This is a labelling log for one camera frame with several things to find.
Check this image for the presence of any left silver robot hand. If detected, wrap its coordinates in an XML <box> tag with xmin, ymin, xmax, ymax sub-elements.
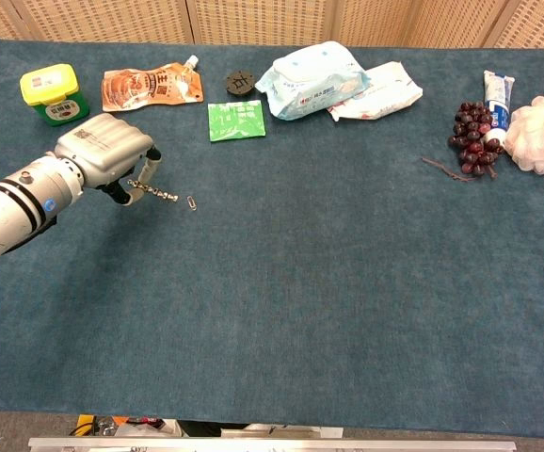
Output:
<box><xmin>54</xmin><ymin>112</ymin><xmax>164</xmax><ymax>207</ymax></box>

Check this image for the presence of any short metal chain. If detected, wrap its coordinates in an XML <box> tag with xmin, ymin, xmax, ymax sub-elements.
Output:
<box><xmin>127</xmin><ymin>178</ymin><xmax>180</xmax><ymax>203</ymax></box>

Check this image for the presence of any yellow green lidded jar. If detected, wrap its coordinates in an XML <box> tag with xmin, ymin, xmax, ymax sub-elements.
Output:
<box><xmin>19</xmin><ymin>63</ymin><xmax>90</xmax><ymax>128</ymax></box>

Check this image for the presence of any orange spouted drink pouch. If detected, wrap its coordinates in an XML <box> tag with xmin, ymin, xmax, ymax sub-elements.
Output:
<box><xmin>101</xmin><ymin>55</ymin><xmax>205</xmax><ymax>113</ymax></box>

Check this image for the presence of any green sachet packet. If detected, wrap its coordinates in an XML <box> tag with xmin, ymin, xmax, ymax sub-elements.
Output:
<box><xmin>208</xmin><ymin>99</ymin><xmax>267</xmax><ymax>142</ymax></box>

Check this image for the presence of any black round disc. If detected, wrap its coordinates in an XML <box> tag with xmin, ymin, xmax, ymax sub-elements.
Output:
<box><xmin>225</xmin><ymin>69</ymin><xmax>257</xmax><ymax>99</ymax></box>

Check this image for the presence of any teal table mat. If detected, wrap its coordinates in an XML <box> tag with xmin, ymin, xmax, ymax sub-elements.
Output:
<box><xmin>0</xmin><ymin>38</ymin><xmax>544</xmax><ymax>432</ymax></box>

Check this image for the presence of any woven folding screen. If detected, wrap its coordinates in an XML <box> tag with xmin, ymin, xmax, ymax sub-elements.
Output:
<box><xmin>0</xmin><ymin>0</ymin><xmax>544</xmax><ymax>50</ymax></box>

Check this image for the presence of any blue wet wipes pack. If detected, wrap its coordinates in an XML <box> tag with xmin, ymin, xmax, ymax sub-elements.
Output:
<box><xmin>254</xmin><ymin>40</ymin><xmax>372</xmax><ymax>121</ymax></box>

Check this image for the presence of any white red wipes pack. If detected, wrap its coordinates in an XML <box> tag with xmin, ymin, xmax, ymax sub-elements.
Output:
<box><xmin>327</xmin><ymin>61</ymin><xmax>424</xmax><ymax>122</ymax></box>

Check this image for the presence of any bunch of dark grapes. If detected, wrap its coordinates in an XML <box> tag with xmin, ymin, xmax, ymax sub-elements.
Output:
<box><xmin>421</xmin><ymin>100</ymin><xmax>506</xmax><ymax>182</ymax></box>

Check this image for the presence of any blue white toothpaste tube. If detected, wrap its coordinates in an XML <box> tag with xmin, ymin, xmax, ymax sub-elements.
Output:
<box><xmin>481</xmin><ymin>70</ymin><xmax>516</xmax><ymax>148</ymax></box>

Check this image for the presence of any pink white bath pouf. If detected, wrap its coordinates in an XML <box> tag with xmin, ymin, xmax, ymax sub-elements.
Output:
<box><xmin>505</xmin><ymin>93</ymin><xmax>544</xmax><ymax>177</ymax></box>

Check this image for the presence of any yellow black cable bundle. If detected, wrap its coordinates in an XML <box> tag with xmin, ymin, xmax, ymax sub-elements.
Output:
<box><xmin>68</xmin><ymin>414</ymin><xmax>113</xmax><ymax>438</ymax></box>

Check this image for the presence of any aluminium profile rail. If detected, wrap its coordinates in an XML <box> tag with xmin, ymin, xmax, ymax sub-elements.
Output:
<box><xmin>27</xmin><ymin>437</ymin><xmax>518</xmax><ymax>452</ymax></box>

